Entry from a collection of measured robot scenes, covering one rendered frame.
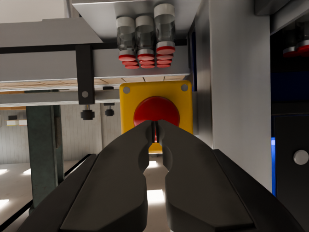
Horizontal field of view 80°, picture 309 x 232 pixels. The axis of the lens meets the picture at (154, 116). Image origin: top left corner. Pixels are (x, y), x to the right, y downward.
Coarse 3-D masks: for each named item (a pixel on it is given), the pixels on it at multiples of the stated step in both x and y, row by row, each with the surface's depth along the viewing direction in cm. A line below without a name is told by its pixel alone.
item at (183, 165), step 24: (168, 144) 10; (192, 144) 10; (168, 168) 10; (192, 168) 8; (216, 168) 8; (168, 192) 7; (192, 192) 7; (216, 192) 7; (168, 216) 7; (192, 216) 6; (216, 216) 6; (240, 216) 6
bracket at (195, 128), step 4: (192, 92) 25; (196, 92) 25; (192, 96) 25; (196, 96) 25; (192, 100) 25; (196, 100) 25; (192, 104) 25; (196, 104) 25; (196, 108) 25; (196, 112) 25; (196, 116) 25; (196, 120) 25; (196, 124) 25; (196, 128) 25; (196, 132) 25
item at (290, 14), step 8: (296, 0) 15; (304, 0) 14; (280, 8) 17; (288, 8) 16; (296, 8) 15; (304, 8) 14; (272, 16) 18; (280, 16) 17; (288, 16) 16; (296, 16) 15; (272, 24) 18; (280, 24) 17; (272, 32) 18
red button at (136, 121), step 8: (152, 96) 16; (160, 96) 16; (144, 104) 15; (152, 104) 15; (160, 104) 15; (168, 104) 15; (136, 112) 16; (144, 112) 15; (152, 112) 15; (160, 112) 15; (168, 112) 15; (176, 112) 15; (136, 120) 15; (144, 120) 15; (152, 120) 15; (168, 120) 15; (176, 120) 15
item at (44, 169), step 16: (32, 112) 240; (48, 112) 246; (32, 128) 240; (48, 128) 247; (32, 144) 241; (48, 144) 248; (32, 160) 242; (48, 160) 248; (32, 176) 243; (48, 176) 249; (32, 192) 245; (48, 192) 250; (32, 208) 245
